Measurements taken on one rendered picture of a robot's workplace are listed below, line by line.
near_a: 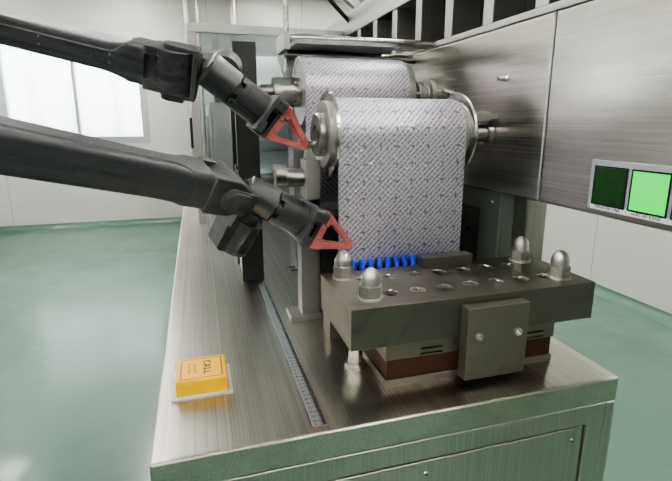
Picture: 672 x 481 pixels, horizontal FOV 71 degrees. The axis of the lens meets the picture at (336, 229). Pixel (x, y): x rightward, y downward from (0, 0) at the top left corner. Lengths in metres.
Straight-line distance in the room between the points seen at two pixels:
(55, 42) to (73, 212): 5.75
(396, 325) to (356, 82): 0.57
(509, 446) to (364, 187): 0.45
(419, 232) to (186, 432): 0.49
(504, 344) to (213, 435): 0.42
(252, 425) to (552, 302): 0.47
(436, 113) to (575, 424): 0.54
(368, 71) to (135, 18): 5.50
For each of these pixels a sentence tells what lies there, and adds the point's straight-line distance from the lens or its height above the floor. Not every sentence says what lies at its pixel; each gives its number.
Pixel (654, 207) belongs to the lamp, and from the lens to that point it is 0.70.
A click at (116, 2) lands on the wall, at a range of 6.49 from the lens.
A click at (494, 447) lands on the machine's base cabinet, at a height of 0.82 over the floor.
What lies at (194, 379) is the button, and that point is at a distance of 0.71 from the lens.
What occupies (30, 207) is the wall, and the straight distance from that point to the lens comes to 6.68.
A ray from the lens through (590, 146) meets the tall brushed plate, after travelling 0.78.
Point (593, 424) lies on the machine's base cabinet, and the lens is 0.86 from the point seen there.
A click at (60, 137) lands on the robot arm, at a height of 1.26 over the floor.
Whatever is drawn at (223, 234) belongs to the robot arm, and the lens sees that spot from 0.75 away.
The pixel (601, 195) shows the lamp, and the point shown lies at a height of 1.17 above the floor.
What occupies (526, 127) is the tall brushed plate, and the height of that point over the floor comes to 1.26.
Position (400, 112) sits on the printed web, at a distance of 0.83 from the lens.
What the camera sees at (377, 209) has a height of 1.12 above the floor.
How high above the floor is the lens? 1.27
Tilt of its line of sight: 13 degrees down
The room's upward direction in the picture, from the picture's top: straight up
